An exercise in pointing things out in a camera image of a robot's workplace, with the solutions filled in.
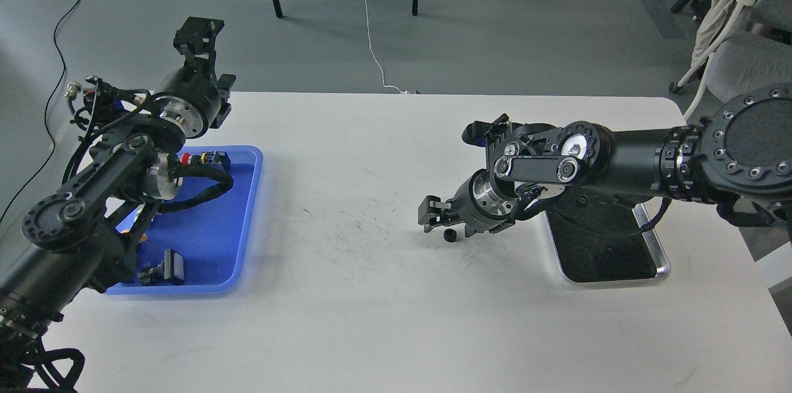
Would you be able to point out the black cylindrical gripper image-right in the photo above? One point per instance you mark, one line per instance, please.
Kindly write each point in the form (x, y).
(476, 204)

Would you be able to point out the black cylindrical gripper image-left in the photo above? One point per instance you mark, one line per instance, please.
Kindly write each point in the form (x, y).
(191, 97)

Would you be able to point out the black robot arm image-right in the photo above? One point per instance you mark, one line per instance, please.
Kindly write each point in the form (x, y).
(738, 160)

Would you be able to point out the black robot arm image-left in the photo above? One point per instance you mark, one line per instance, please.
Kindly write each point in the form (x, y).
(124, 172)

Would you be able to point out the silver metal tray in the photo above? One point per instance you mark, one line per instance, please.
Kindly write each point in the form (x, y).
(600, 246)

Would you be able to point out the blue plastic tray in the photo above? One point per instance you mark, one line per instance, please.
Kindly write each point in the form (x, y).
(212, 237)

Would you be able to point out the red emergency push button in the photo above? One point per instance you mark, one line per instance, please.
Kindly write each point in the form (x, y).
(215, 159)

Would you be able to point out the grey office chair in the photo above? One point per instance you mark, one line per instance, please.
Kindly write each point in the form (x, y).
(752, 40)

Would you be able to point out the yellow push button switch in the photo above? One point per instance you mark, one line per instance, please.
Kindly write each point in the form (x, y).
(135, 234)

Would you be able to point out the black square switch block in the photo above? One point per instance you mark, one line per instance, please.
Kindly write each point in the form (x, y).
(171, 270)

